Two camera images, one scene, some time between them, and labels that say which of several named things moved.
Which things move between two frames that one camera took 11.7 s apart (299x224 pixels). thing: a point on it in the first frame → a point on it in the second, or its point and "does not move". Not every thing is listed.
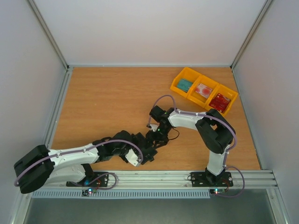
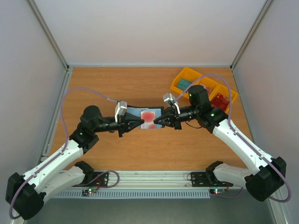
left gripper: x=137 y=140 → x=124 y=123
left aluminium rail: x=58 y=108 does not move
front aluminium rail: x=166 y=180 does not move
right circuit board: x=217 y=191 does not move
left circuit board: x=90 y=190 does not move
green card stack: x=184 y=84 does not move
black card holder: x=148 y=154 → x=135 y=111
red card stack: x=220 y=102 does not move
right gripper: x=160 y=140 → x=175 y=118
